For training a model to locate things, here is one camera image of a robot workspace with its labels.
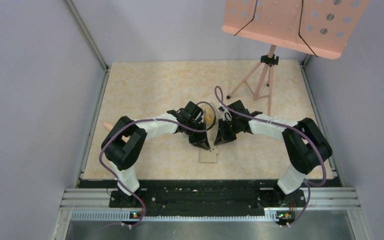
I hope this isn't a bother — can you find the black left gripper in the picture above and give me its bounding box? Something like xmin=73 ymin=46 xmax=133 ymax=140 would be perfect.
xmin=184 ymin=120 xmax=211 ymax=150

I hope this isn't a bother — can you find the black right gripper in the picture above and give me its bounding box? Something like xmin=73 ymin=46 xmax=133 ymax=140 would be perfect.
xmin=214 ymin=118 xmax=241 ymax=146

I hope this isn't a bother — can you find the clear acrylic card box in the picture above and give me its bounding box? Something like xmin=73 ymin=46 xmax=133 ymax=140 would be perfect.
xmin=197 ymin=101 xmax=221 ymax=131

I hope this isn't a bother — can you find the gold credit card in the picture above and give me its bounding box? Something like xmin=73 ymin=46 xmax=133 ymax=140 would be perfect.
xmin=204 ymin=108 xmax=215 ymax=125

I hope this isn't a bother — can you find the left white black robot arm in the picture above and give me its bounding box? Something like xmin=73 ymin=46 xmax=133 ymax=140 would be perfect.
xmin=99 ymin=101 xmax=211 ymax=207

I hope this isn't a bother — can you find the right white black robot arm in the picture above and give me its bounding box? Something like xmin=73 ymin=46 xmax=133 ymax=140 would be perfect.
xmin=214 ymin=100 xmax=333 ymax=206

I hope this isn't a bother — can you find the pink wooden cylinder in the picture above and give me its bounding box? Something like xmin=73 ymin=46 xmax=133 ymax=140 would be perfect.
xmin=103 ymin=122 xmax=128 ymax=142

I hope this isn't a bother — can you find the pink music stand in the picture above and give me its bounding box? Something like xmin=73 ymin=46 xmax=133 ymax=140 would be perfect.
xmin=222 ymin=0 xmax=371 ymax=101

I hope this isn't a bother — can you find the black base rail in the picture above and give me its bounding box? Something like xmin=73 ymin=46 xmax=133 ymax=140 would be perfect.
xmin=78 ymin=180 xmax=338 ymax=219

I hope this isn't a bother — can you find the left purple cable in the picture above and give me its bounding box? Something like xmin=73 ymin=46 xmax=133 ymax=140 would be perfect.
xmin=98 ymin=101 xmax=217 ymax=229

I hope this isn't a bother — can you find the purple cable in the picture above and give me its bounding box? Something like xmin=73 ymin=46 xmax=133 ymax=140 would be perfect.
xmin=214 ymin=86 xmax=327 ymax=229
xmin=98 ymin=101 xmax=217 ymax=229

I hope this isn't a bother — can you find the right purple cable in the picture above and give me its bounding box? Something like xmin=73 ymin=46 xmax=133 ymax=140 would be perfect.
xmin=214 ymin=86 xmax=327 ymax=229

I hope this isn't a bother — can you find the grey slotted cable duct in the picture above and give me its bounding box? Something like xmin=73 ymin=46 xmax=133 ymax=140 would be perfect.
xmin=70 ymin=210 xmax=279 ymax=222

